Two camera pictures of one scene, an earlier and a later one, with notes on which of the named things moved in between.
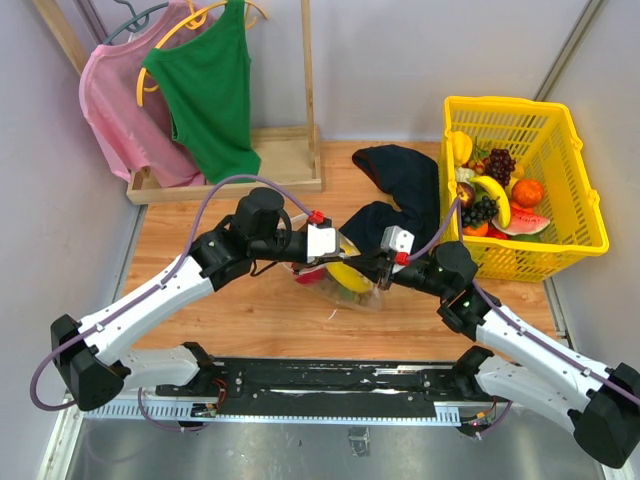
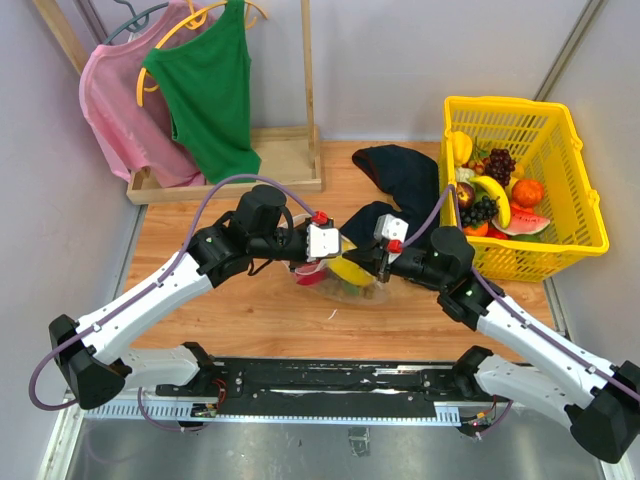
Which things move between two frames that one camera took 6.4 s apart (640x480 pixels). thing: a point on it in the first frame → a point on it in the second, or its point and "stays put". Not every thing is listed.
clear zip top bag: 334,280 stays put
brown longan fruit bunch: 365,298 → 337,291
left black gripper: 326,260 stays put
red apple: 311,274 stays put
